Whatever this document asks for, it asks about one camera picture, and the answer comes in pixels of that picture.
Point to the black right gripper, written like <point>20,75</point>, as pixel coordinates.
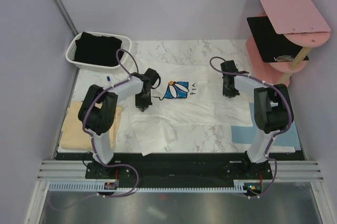
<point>229,94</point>

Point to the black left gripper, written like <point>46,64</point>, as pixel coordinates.
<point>143,105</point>

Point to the white daisy print t shirt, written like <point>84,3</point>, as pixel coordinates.
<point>187,95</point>

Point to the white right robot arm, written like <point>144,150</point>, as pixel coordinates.
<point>272,109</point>

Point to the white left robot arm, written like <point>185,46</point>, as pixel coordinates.
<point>98,109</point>

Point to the light blue mat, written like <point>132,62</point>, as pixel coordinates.
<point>245,135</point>

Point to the black clipboard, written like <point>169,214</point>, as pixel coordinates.
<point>272,47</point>

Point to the black t shirt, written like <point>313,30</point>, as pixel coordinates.
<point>97,50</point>

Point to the folded cream t shirt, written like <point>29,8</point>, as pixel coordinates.
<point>74,138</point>

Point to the pink tiered wooden shelf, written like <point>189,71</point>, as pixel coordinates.
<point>301,23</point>

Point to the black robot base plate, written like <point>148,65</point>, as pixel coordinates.
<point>179,169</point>

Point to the aluminium frame rail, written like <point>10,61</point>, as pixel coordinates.
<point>285,171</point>

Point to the white slotted cable duct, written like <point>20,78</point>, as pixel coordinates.
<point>105,187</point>

